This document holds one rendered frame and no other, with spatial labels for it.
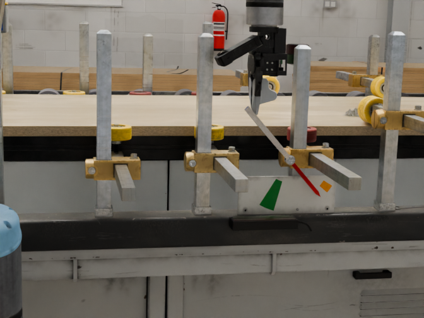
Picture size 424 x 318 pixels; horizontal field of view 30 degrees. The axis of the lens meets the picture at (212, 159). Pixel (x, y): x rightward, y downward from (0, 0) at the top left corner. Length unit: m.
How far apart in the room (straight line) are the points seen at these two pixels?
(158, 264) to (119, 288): 0.28
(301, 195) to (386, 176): 0.24
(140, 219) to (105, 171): 0.15
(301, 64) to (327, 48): 7.46
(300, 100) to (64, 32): 7.27
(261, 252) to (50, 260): 0.55
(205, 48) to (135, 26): 7.21
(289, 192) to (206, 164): 0.24
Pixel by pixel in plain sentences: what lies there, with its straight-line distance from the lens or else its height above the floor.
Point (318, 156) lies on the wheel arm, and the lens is 2.02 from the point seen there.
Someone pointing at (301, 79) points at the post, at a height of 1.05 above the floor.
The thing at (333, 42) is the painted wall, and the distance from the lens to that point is 9.49.
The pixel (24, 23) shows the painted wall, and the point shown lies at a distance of 9.22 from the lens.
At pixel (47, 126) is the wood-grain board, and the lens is 2.15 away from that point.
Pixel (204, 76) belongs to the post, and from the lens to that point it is 1.97.
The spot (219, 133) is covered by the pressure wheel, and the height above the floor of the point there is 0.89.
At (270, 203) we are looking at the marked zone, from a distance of 2.05.
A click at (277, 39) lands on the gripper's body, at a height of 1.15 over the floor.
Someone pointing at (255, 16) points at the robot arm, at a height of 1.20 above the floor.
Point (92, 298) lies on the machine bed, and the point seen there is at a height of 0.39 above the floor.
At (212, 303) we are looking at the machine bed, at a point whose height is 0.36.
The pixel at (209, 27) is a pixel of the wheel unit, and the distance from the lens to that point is 3.07.
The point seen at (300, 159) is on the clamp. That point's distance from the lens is 2.05.
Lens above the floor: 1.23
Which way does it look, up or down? 11 degrees down
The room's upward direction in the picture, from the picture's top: 2 degrees clockwise
